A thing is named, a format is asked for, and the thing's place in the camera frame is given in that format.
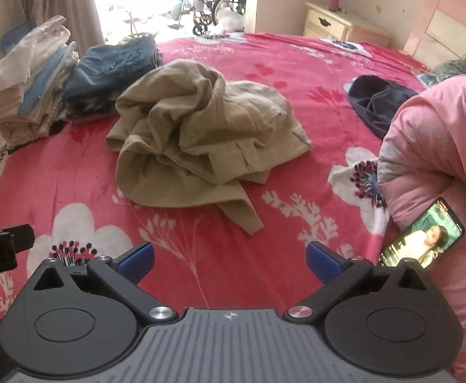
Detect stack of dark folded clothes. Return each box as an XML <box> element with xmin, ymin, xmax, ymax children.
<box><xmin>61</xmin><ymin>34</ymin><xmax>164</xmax><ymax>122</ymax></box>

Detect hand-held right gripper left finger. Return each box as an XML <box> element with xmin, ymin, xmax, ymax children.
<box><xmin>29</xmin><ymin>242</ymin><xmax>178</xmax><ymax>326</ymax></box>

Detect red floral blanket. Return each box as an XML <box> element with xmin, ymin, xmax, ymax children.
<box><xmin>0</xmin><ymin>32</ymin><xmax>431</xmax><ymax>330</ymax></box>

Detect khaki pants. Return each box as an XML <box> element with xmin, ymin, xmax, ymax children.
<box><xmin>105</xmin><ymin>59</ymin><xmax>312</xmax><ymax>236</ymax></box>

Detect cream wooden nightstand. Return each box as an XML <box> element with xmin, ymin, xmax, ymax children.
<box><xmin>303</xmin><ymin>2</ymin><xmax>391</xmax><ymax>49</ymax></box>

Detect white plastic bag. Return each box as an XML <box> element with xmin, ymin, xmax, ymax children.
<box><xmin>217</xmin><ymin>8</ymin><xmax>245</xmax><ymax>30</ymax></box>

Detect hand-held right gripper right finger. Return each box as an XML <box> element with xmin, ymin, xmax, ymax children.
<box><xmin>283</xmin><ymin>241</ymin><xmax>432</xmax><ymax>326</ymax></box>

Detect black folding stool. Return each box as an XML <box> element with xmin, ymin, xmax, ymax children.
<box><xmin>122</xmin><ymin>7</ymin><xmax>142</xmax><ymax>34</ymax></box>

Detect black smartphone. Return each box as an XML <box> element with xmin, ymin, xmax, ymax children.
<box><xmin>379</xmin><ymin>197</ymin><xmax>466</xmax><ymax>268</ymax></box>

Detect blue wall organizer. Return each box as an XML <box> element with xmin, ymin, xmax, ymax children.
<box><xmin>0</xmin><ymin>22</ymin><xmax>36</xmax><ymax>50</ymax></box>

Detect dark navy garment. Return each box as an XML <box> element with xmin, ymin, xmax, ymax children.
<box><xmin>347</xmin><ymin>75</ymin><xmax>419</xmax><ymax>139</ymax></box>

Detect pink bed headboard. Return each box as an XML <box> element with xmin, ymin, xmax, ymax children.
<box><xmin>402</xmin><ymin>0</ymin><xmax>466</xmax><ymax>76</ymax></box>

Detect grey floral pillow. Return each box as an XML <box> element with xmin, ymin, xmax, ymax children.
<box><xmin>417</xmin><ymin>50</ymin><xmax>466</xmax><ymax>88</ymax></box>

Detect stack of light folded clothes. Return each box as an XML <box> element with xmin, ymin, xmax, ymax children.
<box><xmin>0</xmin><ymin>15</ymin><xmax>78</xmax><ymax>148</ymax></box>

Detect pink quilt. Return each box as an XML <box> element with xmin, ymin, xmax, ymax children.
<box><xmin>377</xmin><ymin>74</ymin><xmax>466</xmax><ymax>381</ymax></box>

